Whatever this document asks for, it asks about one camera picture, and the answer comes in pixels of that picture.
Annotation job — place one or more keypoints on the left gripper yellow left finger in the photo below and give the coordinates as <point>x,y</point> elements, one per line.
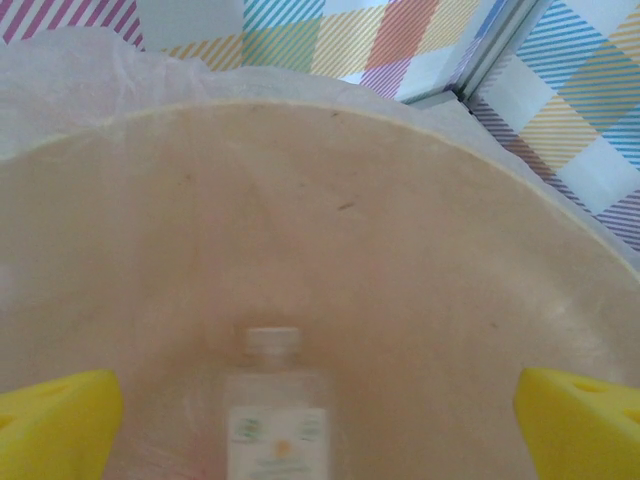
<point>55,430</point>

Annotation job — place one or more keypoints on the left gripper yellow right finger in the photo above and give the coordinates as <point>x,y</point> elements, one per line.
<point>580,435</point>

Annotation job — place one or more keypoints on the clear bottle white printed label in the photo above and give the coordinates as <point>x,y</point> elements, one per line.
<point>277,400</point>

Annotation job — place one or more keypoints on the cream plastic waste bin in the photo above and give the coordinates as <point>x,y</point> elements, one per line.
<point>320,225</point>

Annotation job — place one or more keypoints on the clear plastic bin liner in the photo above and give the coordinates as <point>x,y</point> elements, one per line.
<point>65,85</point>

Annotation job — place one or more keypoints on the aluminium frame post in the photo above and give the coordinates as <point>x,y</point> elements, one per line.
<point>492,50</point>

